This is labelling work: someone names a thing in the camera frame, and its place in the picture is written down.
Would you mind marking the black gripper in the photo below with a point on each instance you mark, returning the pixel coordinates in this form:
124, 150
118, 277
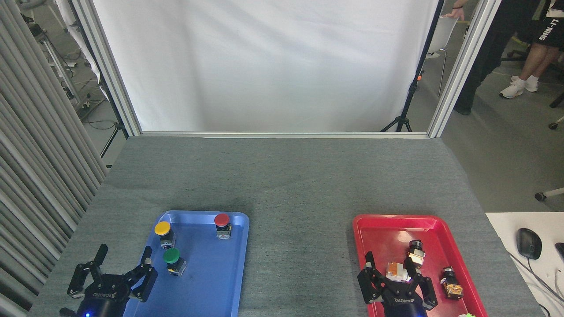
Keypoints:
103, 304
403, 304

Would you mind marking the green push button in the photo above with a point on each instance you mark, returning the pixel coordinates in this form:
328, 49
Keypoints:
171, 255

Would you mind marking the yellow push button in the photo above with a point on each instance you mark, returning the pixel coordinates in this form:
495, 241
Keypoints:
162, 228

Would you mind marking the red push button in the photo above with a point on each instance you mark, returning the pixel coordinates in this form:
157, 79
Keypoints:
221, 219

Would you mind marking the person's hand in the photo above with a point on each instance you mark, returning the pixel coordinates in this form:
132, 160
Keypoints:
454, 13

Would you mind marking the red plastic tray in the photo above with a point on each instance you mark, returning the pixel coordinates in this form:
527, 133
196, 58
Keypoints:
383, 237

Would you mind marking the blue plastic tray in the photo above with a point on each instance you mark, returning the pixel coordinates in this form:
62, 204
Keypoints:
207, 273

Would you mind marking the white desk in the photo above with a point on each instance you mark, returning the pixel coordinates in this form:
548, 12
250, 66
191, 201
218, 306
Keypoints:
511, 233

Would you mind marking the grey pleated curtain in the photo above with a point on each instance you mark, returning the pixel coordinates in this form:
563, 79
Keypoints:
39, 176

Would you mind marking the black computer mouse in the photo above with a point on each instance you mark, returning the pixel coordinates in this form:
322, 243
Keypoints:
528, 243

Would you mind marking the black keyboard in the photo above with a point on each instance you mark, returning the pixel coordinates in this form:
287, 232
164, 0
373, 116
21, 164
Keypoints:
560, 251

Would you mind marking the white chair leg with castor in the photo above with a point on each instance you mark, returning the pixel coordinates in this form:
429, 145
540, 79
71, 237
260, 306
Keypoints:
551, 193

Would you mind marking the black chair castor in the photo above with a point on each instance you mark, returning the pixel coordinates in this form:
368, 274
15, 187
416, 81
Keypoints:
553, 125

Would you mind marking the white hanging cloth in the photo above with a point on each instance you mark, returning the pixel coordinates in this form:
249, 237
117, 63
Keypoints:
79, 39

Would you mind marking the person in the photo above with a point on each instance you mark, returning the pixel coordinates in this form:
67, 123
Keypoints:
544, 48
489, 53

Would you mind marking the white chair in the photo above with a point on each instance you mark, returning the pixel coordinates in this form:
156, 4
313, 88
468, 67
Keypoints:
443, 35

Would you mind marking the white backdrop cloth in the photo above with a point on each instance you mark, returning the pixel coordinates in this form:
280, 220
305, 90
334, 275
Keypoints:
264, 61

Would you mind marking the orange and white switch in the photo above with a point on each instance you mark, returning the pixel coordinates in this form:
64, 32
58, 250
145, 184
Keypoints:
396, 270

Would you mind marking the black and white switch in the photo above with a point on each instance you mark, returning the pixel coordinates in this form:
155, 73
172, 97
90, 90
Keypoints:
415, 253

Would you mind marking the black and orange switch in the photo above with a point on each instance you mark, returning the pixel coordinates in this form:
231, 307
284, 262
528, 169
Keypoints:
451, 284

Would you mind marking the silver aluminium rail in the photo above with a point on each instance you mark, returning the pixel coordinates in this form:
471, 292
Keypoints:
282, 134

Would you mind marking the silver aluminium post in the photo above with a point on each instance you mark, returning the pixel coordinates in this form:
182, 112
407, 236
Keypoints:
108, 66
462, 66

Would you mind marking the metal frame stand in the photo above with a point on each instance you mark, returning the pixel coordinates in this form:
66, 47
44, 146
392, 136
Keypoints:
57, 61

